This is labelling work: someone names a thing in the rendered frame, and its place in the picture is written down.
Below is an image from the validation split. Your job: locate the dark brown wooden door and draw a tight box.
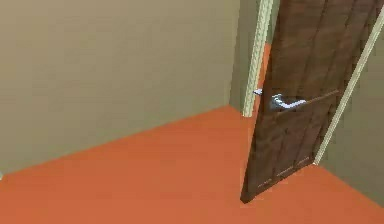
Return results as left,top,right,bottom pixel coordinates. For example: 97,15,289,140
239,0,384,204

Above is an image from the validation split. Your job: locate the cream door frame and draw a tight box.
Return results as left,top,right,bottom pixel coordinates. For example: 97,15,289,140
242,0,384,166

